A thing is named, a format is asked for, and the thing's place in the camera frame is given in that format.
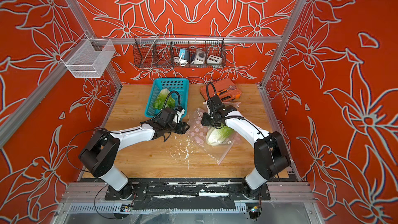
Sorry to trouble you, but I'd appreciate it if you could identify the green chinese cabbage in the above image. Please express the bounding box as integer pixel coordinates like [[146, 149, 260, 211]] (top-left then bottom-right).
[[206, 125, 235, 146], [152, 88, 176, 110]]

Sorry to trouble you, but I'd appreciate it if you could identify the clear pink zipper bag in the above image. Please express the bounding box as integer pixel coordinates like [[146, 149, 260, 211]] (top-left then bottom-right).
[[188, 108, 242, 165]]

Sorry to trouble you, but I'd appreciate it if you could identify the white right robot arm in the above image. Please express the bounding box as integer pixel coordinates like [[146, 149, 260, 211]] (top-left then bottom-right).
[[201, 95, 291, 190]]

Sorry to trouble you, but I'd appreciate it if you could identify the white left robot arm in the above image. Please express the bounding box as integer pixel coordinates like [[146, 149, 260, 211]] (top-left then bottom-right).
[[79, 106, 189, 192]]

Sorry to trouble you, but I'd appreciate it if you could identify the orange plastic tool case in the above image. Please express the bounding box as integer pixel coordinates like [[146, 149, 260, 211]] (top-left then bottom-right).
[[208, 78, 242, 102]]

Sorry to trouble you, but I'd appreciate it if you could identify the orange black adjustable wrench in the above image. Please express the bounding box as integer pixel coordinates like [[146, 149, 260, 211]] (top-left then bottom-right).
[[217, 87, 236, 95]]

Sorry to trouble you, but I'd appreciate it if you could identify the teal plastic basket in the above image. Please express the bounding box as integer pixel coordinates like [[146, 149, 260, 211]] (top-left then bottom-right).
[[145, 78, 189, 118]]

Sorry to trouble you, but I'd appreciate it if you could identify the white socket cube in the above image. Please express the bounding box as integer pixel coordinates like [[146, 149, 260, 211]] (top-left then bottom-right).
[[207, 55, 222, 65]]

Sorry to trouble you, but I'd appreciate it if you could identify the white power adapter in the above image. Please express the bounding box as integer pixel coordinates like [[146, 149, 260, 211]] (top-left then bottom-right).
[[191, 50, 206, 65]]

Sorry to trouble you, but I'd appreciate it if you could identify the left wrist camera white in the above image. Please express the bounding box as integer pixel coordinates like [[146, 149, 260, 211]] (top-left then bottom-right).
[[173, 106, 185, 123]]

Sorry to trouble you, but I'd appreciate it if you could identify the black corrugated left cable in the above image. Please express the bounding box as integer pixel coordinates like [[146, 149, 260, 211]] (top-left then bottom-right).
[[161, 90, 181, 113]]

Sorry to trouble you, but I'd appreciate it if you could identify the black corrugated cable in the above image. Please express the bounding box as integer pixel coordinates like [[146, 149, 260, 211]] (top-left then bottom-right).
[[205, 82, 218, 106], [161, 90, 181, 113]]

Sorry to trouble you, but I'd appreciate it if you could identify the black corrugated right cable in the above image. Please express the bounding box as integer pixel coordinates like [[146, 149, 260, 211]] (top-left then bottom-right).
[[205, 82, 218, 106]]

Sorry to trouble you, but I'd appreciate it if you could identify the blue white charger with cable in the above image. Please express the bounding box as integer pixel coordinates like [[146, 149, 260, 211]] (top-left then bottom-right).
[[173, 49, 190, 67]]

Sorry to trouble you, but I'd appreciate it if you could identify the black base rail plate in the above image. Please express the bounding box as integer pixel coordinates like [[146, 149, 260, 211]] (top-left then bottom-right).
[[105, 178, 271, 210]]

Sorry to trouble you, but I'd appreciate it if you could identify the black wire wall basket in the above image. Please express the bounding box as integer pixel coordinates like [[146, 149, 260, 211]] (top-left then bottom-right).
[[133, 34, 227, 68]]

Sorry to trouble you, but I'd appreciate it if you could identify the clear acrylic wall box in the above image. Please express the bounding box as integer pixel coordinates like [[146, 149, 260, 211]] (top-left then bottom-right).
[[61, 39, 116, 78]]

